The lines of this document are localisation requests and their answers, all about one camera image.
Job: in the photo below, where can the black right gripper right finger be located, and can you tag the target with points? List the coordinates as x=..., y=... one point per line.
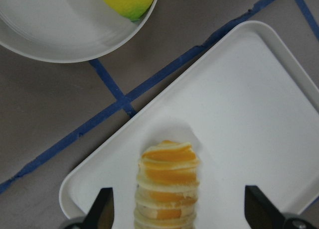
x=260, y=213

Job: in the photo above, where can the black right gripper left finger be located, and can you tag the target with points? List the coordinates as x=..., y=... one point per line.
x=101, y=214

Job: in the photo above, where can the striped bread roll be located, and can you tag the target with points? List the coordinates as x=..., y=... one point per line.
x=166, y=194

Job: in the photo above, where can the white round plate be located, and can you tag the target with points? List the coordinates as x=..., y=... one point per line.
x=64, y=31

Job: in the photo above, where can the white rectangular tray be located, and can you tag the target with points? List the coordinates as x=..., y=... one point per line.
x=251, y=114

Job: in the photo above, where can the yellow lemon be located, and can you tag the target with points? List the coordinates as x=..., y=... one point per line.
x=130, y=9

